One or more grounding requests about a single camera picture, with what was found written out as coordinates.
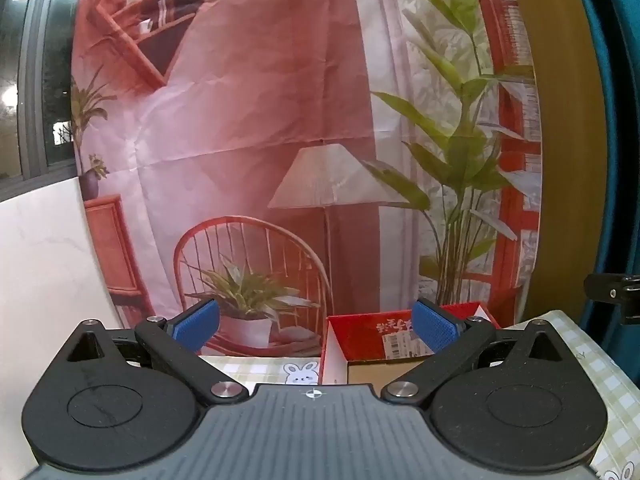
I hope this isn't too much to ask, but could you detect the checked bunny tablecloth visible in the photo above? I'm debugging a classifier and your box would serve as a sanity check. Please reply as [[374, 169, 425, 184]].
[[197, 310, 640, 480]]

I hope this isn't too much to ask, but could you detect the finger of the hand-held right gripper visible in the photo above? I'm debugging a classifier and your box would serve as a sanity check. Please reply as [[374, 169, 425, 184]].
[[584, 272, 640, 325]]

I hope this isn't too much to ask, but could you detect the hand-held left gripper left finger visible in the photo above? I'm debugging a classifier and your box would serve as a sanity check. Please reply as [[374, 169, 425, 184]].
[[61, 297, 250, 407]]

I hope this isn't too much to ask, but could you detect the printed wall cloth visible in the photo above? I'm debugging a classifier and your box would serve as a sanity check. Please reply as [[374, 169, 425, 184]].
[[70, 0, 544, 359]]

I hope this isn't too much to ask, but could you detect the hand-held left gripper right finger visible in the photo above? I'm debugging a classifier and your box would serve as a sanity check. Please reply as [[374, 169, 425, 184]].
[[380, 297, 571, 408]]

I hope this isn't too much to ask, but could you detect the red cardboard box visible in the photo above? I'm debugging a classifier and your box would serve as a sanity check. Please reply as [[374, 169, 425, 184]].
[[320, 301, 501, 387]]

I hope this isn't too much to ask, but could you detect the teal curtain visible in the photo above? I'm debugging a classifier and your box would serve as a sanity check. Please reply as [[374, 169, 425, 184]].
[[567, 0, 640, 332]]

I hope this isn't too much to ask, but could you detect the dark window frame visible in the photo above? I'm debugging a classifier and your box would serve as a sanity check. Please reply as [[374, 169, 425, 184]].
[[0, 0, 97, 202]]

